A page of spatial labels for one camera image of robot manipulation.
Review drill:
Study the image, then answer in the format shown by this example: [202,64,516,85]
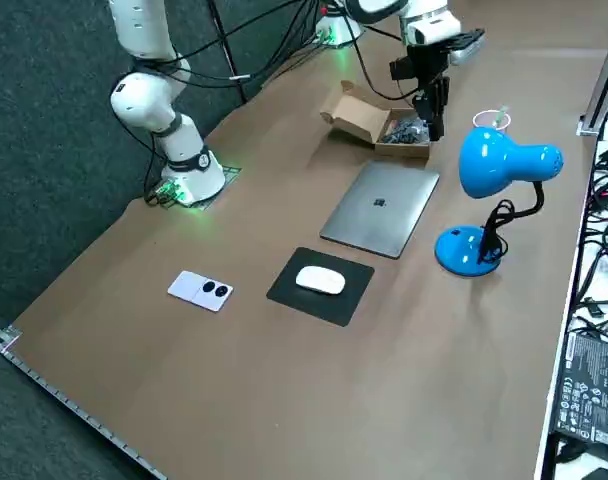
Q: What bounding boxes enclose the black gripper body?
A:
[389,43,451,99]

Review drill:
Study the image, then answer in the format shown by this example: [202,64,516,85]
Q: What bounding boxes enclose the blue desk lamp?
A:
[434,127,565,277]

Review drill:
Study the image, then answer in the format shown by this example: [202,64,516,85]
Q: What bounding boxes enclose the grey laptop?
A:
[319,159,441,260]

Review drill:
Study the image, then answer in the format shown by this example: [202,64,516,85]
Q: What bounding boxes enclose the pink cup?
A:
[472,107,514,136]

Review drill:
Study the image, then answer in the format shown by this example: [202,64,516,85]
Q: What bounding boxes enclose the open cardboard box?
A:
[319,80,432,160]

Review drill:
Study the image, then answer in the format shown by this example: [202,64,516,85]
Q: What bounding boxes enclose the white computer mouse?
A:
[295,266,346,296]

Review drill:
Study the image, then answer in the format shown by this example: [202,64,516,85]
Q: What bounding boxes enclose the black mouse pad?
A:
[266,246,375,328]

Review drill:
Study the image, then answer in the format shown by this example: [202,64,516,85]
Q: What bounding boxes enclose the lilac folding phone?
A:
[167,270,234,313]

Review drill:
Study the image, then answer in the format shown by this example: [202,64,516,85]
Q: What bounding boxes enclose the bagged black cables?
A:
[381,113,431,146]

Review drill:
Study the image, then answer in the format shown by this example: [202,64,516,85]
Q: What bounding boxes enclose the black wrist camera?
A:
[448,28,486,66]

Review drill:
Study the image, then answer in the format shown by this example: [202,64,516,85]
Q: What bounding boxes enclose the bundled black lamp cord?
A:
[478,199,516,265]

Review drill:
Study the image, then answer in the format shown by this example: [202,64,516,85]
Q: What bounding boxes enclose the aluminium frame post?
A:
[577,29,608,137]

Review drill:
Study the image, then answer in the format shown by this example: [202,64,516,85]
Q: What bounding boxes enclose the tangle of black cables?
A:
[578,144,608,331]

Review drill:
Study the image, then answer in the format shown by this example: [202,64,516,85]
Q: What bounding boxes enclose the black arm base cables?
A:
[173,0,365,101]

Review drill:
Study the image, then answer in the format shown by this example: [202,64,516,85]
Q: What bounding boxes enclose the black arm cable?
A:
[128,14,420,101]

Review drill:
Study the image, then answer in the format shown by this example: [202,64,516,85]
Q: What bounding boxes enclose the silver table edge rail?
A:
[3,344,168,480]

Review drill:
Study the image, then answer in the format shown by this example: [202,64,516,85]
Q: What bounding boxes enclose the aluminium corner frame rail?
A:
[0,319,24,355]

